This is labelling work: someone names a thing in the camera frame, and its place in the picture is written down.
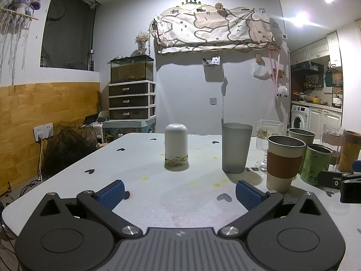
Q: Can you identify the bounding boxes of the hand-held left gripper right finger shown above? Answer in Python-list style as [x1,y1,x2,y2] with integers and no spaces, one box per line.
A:
[217,180,329,238]

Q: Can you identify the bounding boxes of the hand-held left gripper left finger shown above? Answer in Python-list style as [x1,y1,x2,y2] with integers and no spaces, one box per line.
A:
[37,179,143,238]

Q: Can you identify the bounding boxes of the white cup with patterned band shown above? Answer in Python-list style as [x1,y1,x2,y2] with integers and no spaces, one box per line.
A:
[164,123,189,171]

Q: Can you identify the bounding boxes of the cream cup with brown sleeve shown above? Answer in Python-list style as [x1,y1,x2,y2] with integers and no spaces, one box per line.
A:
[266,135,307,193]

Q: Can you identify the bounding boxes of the grey metal cup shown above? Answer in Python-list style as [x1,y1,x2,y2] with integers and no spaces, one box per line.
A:
[288,128,316,173]

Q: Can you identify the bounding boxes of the green tin can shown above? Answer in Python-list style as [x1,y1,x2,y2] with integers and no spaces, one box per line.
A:
[300,144,333,186]

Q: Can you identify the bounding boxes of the clear glass mug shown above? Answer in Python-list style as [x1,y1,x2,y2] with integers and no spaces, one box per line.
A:
[321,124,346,172]

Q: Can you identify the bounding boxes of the grey frosted plastic tumbler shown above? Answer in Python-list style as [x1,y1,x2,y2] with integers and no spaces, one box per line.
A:
[221,122,253,174]

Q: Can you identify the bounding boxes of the black mesh net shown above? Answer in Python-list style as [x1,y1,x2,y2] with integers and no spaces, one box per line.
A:
[42,122,98,179]

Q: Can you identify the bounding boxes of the ribbed glass goblet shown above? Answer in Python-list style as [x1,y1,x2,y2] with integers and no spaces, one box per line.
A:
[255,120,284,171]

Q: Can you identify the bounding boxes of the white washing machine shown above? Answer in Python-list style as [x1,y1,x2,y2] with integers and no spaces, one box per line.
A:
[290,105,310,132]

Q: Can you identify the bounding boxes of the painted teal cabinet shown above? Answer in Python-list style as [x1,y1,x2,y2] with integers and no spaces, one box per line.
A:
[102,117,156,144]

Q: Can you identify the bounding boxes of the black laptop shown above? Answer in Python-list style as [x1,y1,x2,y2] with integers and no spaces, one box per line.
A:
[83,113,100,125]

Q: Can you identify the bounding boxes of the teal hanging bag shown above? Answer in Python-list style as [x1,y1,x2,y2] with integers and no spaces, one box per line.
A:
[324,67,334,88]

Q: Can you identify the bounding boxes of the white plastic drawer unit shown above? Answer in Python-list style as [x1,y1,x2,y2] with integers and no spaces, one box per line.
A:
[108,80,157,121]

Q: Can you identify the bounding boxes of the black kitchen spice shelf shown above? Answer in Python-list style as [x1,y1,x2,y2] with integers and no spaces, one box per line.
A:
[291,61,324,89]

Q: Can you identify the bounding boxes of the white plastic bag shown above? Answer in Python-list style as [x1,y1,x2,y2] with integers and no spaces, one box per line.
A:
[253,61,270,78]

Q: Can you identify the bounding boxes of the glass fish tank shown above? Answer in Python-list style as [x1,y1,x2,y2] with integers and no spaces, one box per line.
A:
[110,54,154,84]

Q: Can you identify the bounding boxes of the vase of dried flowers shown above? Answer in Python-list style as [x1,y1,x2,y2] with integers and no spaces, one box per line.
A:
[135,32,151,55]

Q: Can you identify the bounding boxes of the cartoon printed cloth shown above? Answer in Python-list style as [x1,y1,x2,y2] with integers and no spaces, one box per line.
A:
[148,6,277,54]

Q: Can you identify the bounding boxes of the dark window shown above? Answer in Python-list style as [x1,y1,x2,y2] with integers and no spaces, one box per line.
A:
[40,0,99,71]

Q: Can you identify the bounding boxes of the gold crown ornament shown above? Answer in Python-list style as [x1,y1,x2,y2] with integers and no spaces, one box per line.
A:
[180,0,208,8]

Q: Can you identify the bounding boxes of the purple plush toy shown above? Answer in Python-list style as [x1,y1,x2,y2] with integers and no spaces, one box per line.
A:
[8,0,42,16]

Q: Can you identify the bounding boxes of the white power cable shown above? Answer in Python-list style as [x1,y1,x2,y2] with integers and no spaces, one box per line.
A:
[36,140,44,182]

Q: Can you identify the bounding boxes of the white wall socket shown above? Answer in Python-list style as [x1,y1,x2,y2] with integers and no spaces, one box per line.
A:
[33,122,54,142]

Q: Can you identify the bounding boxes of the white kitchen wall cabinets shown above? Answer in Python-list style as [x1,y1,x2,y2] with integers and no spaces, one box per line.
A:
[290,31,347,68]

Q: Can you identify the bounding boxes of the wall mounted holder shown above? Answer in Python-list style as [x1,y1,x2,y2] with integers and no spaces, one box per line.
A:
[202,56,222,68]

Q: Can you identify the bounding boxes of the white macrame wall hanging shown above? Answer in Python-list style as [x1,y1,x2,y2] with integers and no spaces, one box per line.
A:
[0,0,38,86]

